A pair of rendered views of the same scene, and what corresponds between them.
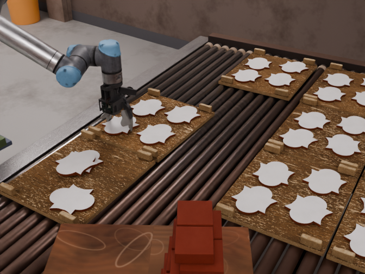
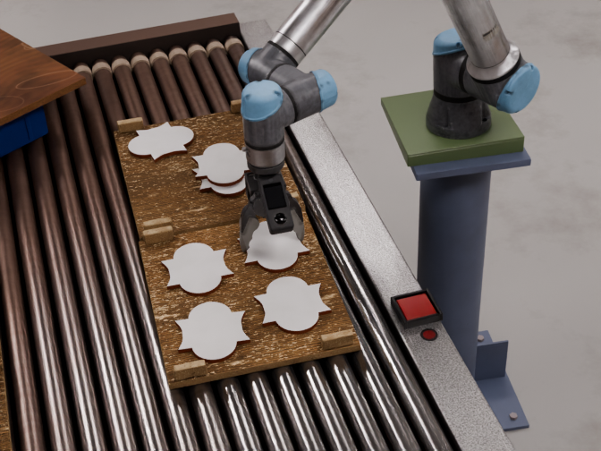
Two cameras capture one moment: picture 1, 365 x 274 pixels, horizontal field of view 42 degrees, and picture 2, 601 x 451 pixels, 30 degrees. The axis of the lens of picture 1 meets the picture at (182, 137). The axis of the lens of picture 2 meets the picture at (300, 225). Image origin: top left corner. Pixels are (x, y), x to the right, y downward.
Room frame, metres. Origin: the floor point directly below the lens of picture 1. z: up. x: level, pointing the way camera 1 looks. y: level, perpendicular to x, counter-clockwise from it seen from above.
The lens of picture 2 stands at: (2.86, -0.94, 2.36)
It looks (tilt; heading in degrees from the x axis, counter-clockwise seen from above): 39 degrees down; 134
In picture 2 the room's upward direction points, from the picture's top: 3 degrees counter-clockwise
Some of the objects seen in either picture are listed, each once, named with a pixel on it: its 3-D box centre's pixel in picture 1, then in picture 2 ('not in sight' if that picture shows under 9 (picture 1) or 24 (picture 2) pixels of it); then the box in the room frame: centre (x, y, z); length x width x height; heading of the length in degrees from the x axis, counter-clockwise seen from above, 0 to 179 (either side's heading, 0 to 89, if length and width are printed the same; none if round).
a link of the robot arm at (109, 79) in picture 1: (112, 76); (263, 149); (1.60, 0.26, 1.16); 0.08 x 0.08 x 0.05
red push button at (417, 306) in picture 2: not in sight; (416, 309); (1.94, 0.30, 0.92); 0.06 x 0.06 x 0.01; 59
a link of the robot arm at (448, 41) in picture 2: not in sight; (461, 59); (1.60, 0.89, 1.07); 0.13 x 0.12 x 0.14; 170
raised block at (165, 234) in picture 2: (150, 151); (158, 234); (1.42, 0.12, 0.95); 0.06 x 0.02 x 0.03; 57
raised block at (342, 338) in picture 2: (153, 92); (337, 339); (1.90, 0.13, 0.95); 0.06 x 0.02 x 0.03; 57
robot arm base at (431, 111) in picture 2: not in sight; (458, 104); (1.60, 0.89, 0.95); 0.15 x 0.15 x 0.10
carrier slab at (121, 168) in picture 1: (80, 176); (204, 169); (1.31, 0.35, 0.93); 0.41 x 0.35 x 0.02; 148
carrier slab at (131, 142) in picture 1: (152, 123); (243, 293); (1.66, 0.12, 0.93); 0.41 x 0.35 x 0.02; 147
